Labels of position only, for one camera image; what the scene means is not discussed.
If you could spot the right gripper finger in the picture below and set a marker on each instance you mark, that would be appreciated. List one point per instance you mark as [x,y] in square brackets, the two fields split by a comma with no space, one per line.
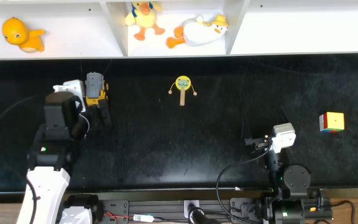
[256,143]

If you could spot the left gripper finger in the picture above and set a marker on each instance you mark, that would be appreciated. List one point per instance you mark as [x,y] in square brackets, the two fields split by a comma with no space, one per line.
[105,113]

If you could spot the many-coloured puzzle cube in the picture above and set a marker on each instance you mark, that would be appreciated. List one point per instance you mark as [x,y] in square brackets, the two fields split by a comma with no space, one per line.
[334,121]

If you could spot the white plush duck yellow hat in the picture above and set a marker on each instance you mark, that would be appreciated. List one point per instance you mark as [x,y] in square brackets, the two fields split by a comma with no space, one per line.
[200,32]

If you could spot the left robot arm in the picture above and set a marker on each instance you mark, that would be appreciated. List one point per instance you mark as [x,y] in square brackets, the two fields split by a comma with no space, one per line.
[47,186]

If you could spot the white shelf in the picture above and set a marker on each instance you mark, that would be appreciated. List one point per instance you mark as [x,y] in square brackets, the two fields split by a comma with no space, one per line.
[73,31]

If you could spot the grey and yellow toy truck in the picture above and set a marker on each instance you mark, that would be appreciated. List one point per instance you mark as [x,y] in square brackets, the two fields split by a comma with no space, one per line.
[93,85]

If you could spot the yellow rubber duck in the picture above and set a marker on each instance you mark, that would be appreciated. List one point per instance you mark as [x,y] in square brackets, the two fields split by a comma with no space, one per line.
[17,32]

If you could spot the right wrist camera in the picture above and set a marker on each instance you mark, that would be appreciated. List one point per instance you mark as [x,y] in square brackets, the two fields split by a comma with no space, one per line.
[283,137]

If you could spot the mounting rail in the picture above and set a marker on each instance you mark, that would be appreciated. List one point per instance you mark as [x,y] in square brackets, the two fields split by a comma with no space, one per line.
[166,208]

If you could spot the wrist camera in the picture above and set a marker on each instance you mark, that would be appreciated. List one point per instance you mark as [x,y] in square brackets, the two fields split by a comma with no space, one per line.
[283,137]
[73,88]

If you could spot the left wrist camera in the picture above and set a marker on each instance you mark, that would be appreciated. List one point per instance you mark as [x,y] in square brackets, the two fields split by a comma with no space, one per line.
[73,88]

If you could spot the yellow wooden rattle drum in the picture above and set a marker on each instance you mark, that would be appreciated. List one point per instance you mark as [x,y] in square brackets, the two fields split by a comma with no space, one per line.
[183,83]

